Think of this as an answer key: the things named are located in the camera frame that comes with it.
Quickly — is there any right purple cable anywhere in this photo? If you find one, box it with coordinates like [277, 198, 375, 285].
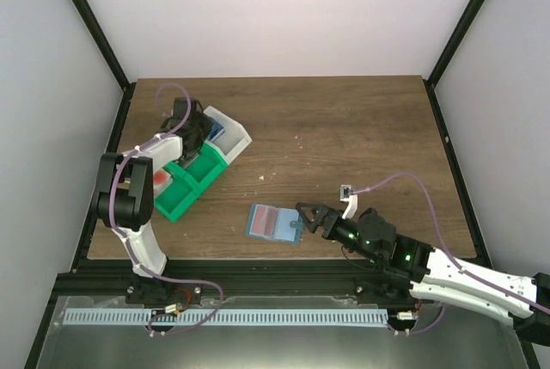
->
[354, 172, 550, 317]

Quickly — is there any purple cable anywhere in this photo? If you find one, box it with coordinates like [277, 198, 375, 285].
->
[354, 172, 550, 317]
[109, 83, 225, 335]

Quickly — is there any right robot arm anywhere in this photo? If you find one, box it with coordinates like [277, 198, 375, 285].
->
[296, 203, 549, 346]

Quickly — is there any red card in holder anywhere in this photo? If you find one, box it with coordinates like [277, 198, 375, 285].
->
[249, 205, 278, 237]

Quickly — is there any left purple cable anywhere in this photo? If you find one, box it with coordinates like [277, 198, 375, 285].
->
[109, 83, 225, 335]

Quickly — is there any black frame post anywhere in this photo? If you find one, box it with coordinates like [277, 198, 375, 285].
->
[71, 0, 131, 91]
[426, 0, 486, 86]

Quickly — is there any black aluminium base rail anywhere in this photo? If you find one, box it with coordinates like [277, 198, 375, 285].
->
[55, 259, 508, 305]

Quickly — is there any right black frame post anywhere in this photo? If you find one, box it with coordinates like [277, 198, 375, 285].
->
[426, 0, 486, 86]

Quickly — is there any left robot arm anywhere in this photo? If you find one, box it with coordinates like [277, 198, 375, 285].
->
[92, 97, 212, 278]

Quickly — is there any blue VIP card stack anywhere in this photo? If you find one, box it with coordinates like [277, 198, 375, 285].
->
[206, 117, 225, 142]

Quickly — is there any white plastic bin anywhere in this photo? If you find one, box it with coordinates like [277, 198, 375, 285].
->
[204, 106, 253, 165]

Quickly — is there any blue leather card holder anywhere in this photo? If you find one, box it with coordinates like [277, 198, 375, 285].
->
[245, 204, 304, 244]

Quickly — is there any light blue cable duct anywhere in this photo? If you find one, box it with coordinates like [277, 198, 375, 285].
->
[62, 308, 388, 329]

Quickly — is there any red white card stack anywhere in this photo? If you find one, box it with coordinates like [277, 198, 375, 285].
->
[153, 169, 173, 199]

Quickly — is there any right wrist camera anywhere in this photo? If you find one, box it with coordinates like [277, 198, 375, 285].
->
[339, 185, 358, 219]

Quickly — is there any green plastic bin front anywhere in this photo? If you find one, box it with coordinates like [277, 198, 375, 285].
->
[154, 170, 199, 223]

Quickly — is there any green plastic bin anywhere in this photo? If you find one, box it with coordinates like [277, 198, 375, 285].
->
[165, 141, 228, 197]
[154, 170, 199, 223]

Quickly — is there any left black frame post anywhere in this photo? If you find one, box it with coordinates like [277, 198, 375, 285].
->
[71, 0, 131, 91]

